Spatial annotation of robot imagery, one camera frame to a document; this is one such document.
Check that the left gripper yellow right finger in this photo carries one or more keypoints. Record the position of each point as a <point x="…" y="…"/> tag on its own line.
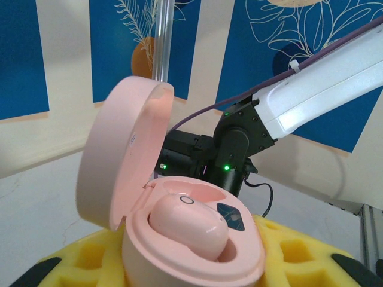
<point x="299" y="263"/>

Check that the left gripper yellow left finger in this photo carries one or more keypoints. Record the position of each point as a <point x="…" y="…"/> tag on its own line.
<point x="74" y="263"/>

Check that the pink earbud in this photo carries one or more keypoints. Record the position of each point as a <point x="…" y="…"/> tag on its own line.
<point x="185" y="227"/>

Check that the pink earbud charging case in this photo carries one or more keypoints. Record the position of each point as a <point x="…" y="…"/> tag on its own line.
<point x="119" y="149"/>

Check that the aluminium side rail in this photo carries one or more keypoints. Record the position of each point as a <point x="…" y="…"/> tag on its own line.
<point x="372" y="233"/>

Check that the aluminium frame post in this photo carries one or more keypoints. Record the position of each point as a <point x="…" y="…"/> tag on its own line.
<point x="164" y="36"/>

